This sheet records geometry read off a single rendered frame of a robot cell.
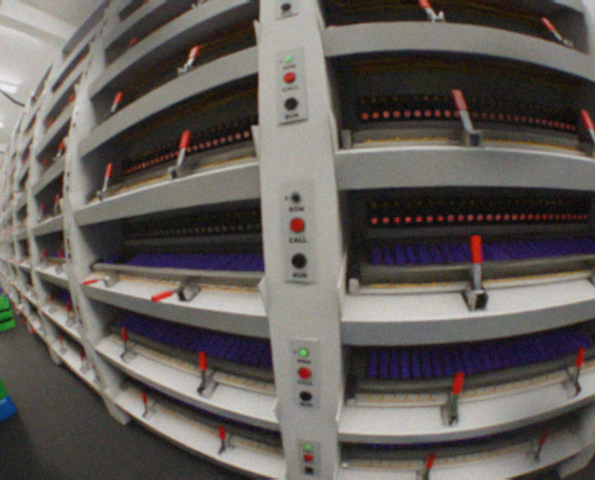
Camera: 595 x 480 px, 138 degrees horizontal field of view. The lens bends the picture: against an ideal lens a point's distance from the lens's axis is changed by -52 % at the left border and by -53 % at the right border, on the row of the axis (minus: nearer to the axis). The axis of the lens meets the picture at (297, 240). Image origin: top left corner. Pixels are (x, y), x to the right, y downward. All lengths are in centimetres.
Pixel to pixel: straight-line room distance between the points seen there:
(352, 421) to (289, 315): 22
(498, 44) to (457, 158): 22
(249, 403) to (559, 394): 58
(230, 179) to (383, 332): 28
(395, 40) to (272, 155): 24
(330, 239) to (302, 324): 11
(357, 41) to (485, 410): 60
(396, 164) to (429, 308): 18
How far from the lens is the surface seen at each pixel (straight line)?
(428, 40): 40
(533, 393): 54
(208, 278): 42
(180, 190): 40
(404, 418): 44
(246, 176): 33
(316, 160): 29
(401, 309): 32
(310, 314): 31
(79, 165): 82
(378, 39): 39
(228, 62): 43
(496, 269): 40
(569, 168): 42
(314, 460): 50
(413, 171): 30
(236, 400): 49
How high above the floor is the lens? 63
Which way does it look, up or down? 3 degrees down
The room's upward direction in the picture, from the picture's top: 3 degrees counter-clockwise
